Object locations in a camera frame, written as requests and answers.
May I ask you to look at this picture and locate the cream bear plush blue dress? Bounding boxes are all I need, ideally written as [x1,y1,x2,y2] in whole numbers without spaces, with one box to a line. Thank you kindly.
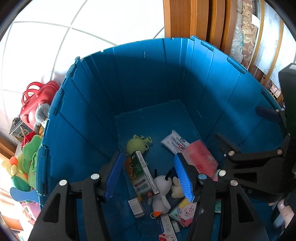
[171,177,185,199]

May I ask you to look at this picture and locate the small white box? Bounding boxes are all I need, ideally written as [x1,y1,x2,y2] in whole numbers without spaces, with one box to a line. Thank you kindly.
[128,198,145,218]

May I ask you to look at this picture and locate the orange green medicine box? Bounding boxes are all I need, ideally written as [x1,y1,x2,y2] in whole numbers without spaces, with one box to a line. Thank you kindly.
[125,150,159,200]

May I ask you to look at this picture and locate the kotex pad pack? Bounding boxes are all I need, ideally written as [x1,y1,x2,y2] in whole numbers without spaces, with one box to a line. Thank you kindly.
[169,198,197,227]

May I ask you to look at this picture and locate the white rabbit plush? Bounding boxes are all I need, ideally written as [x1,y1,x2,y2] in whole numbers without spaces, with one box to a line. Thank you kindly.
[147,170,173,219]

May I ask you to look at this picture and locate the white blue red packet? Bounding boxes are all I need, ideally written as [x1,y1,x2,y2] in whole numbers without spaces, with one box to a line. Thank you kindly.
[161,130,190,155]

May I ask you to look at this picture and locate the green round plush ball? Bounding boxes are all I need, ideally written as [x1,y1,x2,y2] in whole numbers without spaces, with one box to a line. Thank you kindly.
[126,135,153,155]

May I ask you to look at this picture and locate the large pink tissue pack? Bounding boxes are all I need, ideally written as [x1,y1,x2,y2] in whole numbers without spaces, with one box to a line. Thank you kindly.
[182,140,218,181]

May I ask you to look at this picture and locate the person right hand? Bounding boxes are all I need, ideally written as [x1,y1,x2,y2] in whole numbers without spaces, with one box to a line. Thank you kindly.
[268,198,295,229]

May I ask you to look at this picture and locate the long white carton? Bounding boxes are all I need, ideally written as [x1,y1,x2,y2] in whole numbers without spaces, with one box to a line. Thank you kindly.
[159,214,178,241]

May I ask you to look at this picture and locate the blue plastic storage crate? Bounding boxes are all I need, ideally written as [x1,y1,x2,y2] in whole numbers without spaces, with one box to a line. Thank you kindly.
[30,37,285,240]

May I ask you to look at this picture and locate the rolled patterned carpet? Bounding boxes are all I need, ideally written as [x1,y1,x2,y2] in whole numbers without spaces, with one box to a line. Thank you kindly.
[229,0,258,68]

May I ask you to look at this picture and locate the pink pig plush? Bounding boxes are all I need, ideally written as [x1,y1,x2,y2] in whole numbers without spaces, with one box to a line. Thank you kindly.
[21,201,41,221]

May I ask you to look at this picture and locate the green yellow plush dinosaur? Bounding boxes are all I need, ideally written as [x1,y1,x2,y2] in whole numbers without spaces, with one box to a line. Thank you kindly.
[1,135,42,192]

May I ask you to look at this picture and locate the blue plastic fan paddle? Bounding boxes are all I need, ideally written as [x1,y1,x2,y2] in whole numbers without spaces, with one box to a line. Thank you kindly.
[10,187,39,203]

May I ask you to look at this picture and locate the grey elephant plush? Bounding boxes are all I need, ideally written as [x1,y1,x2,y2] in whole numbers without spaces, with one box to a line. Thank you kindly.
[34,103,50,134]

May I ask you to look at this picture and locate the black gift box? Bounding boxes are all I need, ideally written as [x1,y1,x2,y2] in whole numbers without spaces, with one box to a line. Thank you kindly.
[9,116,32,143]

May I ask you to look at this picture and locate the red toy suitcase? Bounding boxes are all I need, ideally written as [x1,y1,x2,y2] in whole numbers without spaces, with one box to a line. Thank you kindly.
[20,81,59,130]

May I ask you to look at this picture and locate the wooden door frame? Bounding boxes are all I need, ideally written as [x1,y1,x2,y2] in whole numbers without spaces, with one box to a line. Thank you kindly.
[163,0,238,55]

